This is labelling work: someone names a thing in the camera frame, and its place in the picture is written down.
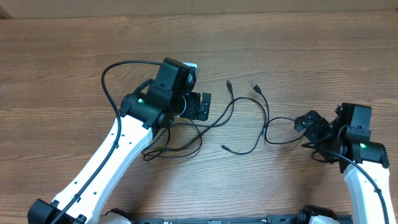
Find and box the black USB cable bundle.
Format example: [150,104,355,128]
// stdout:
[141,80,269,162]

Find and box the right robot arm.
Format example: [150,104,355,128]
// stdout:
[294,103,396,223]

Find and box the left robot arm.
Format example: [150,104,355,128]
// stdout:
[27,58,211,223]

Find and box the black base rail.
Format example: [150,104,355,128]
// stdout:
[104,205,354,224]

